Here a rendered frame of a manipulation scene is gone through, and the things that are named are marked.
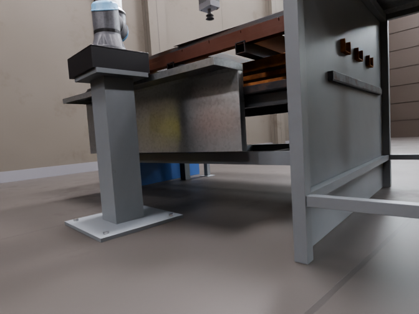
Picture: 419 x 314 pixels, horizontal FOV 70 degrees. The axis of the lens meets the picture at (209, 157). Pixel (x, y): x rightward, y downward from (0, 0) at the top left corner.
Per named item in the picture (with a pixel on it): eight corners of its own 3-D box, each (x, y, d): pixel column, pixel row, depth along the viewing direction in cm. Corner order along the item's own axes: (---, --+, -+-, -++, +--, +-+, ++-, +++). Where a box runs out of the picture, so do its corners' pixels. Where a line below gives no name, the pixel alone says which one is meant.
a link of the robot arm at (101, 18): (88, 28, 129) (85, -5, 128) (99, 38, 143) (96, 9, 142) (116, 27, 130) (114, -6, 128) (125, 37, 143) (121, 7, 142)
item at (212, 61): (91, 104, 215) (90, 100, 215) (242, 70, 131) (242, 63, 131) (63, 103, 200) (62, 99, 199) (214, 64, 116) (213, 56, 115)
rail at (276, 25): (98, 88, 214) (96, 79, 214) (329, 21, 110) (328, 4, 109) (92, 87, 211) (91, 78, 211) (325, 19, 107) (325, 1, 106)
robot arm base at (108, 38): (100, 48, 126) (97, 23, 125) (86, 57, 137) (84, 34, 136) (132, 52, 136) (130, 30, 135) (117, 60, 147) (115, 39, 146)
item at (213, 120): (95, 153, 217) (91, 104, 215) (247, 150, 133) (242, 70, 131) (90, 153, 214) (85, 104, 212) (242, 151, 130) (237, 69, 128)
